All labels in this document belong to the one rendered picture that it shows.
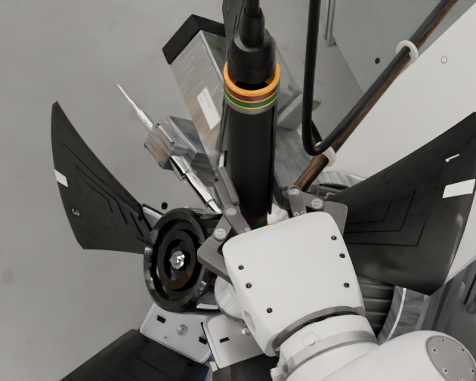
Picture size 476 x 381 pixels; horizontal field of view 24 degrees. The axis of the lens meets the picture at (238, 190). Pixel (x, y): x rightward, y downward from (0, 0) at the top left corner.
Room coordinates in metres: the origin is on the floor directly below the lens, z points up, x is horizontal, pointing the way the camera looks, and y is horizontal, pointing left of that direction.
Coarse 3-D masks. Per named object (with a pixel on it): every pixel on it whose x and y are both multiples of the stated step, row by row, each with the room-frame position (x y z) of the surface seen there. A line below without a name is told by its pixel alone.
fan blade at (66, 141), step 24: (72, 144) 0.83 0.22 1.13; (72, 168) 0.82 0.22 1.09; (96, 168) 0.78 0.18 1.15; (72, 192) 0.81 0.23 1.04; (96, 192) 0.77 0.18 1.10; (120, 192) 0.74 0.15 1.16; (72, 216) 0.80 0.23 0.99; (96, 216) 0.77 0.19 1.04; (120, 216) 0.73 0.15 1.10; (144, 216) 0.70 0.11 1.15; (96, 240) 0.77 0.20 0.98; (120, 240) 0.74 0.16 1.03; (144, 240) 0.71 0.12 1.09
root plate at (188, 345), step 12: (156, 312) 0.58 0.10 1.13; (168, 312) 0.58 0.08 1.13; (144, 324) 0.57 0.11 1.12; (156, 324) 0.57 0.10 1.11; (168, 324) 0.57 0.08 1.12; (192, 324) 0.57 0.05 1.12; (156, 336) 0.56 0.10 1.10; (168, 336) 0.56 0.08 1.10; (180, 336) 0.56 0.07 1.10; (192, 336) 0.56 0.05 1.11; (204, 336) 0.56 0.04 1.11; (180, 348) 0.55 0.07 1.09; (192, 348) 0.55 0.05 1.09; (204, 348) 0.55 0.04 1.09; (204, 360) 0.54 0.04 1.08
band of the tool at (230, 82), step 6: (228, 72) 0.54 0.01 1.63; (276, 72) 0.53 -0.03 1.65; (228, 78) 0.52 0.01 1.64; (234, 78) 0.55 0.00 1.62; (270, 78) 0.54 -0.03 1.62; (276, 78) 0.52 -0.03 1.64; (228, 84) 0.52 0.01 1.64; (270, 84) 0.52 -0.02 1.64; (276, 84) 0.52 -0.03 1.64; (234, 90) 0.51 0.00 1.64; (240, 90) 0.51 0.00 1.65; (246, 90) 0.51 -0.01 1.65; (258, 90) 0.51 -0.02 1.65; (264, 90) 0.51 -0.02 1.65; (270, 90) 0.51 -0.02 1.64; (270, 96) 0.51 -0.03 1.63; (252, 102) 0.51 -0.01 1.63; (270, 102) 0.51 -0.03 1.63; (246, 108) 0.51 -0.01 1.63; (252, 108) 0.51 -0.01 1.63
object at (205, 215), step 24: (168, 216) 0.65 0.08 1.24; (192, 216) 0.64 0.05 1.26; (216, 216) 0.64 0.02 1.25; (168, 240) 0.63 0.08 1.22; (192, 240) 0.61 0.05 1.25; (144, 264) 0.62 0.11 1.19; (168, 264) 0.61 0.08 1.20; (192, 264) 0.59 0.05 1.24; (168, 288) 0.58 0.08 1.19; (192, 288) 0.57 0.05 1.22; (192, 312) 0.55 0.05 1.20; (216, 312) 0.56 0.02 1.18
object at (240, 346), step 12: (204, 324) 0.54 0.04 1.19; (216, 324) 0.54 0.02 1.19; (228, 324) 0.54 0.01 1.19; (240, 324) 0.54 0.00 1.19; (216, 336) 0.52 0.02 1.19; (228, 336) 0.52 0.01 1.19; (240, 336) 0.53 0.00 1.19; (252, 336) 0.53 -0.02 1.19; (216, 348) 0.51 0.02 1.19; (228, 348) 0.51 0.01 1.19; (240, 348) 0.51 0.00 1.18; (252, 348) 0.51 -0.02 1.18; (216, 360) 0.50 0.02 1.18; (228, 360) 0.50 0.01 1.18; (240, 360) 0.50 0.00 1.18
